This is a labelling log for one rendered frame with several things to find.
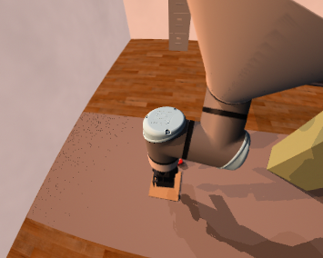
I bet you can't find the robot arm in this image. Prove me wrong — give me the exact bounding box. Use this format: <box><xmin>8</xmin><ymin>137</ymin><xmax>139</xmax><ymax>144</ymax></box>
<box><xmin>143</xmin><ymin>0</ymin><xmax>323</xmax><ymax>172</ymax></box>

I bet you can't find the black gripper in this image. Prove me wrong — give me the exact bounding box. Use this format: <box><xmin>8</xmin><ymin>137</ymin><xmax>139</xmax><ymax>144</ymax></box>
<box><xmin>152</xmin><ymin>167</ymin><xmax>178</xmax><ymax>189</ymax></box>

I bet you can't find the orange flat mat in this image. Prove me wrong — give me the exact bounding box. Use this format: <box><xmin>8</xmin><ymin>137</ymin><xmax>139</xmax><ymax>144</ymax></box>
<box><xmin>148</xmin><ymin>172</ymin><xmax>181</xmax><ymax>201</ymax></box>

